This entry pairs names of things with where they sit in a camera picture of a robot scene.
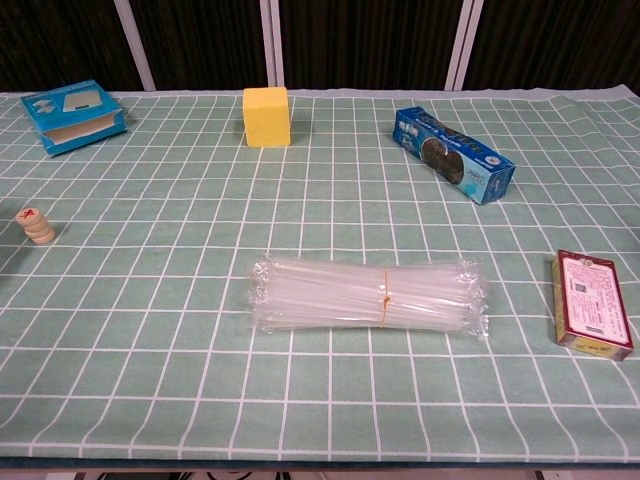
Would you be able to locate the clear wrapped straw bundle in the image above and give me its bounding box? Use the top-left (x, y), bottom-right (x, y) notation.
top-left (243, 254), bottom-right (490, 341)

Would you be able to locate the yellow rubber band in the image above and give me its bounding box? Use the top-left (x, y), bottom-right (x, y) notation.
top-left (379, 268), bottom-right (394, 329)

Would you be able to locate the green checked tablecloth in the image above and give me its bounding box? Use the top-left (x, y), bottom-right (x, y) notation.
top-left (0, 84), bottom-right (640, 464)

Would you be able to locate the yellow sponge cube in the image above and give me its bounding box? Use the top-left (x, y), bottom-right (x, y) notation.
top-left (242, 86), bottom-right (293, 149)

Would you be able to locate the blue cookie box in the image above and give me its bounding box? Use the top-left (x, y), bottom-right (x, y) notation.
top-left (394, 106), bottom-right (517, 207)

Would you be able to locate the red playing card box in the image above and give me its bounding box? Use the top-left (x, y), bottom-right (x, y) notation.
top-left (551, 248), bottom-right (635, 362)

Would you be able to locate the blue kitchen scale box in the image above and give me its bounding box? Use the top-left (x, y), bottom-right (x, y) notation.
top-left (19, 78), bottom-right (129, 159)

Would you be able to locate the white partition frame post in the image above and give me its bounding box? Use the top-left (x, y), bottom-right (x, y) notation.
top-left (258, 0), bottom-right (287, 90)
top-left (112, 0), bottom-right (156, 92)
top-left (443, 0), bottom-right (485, 92)

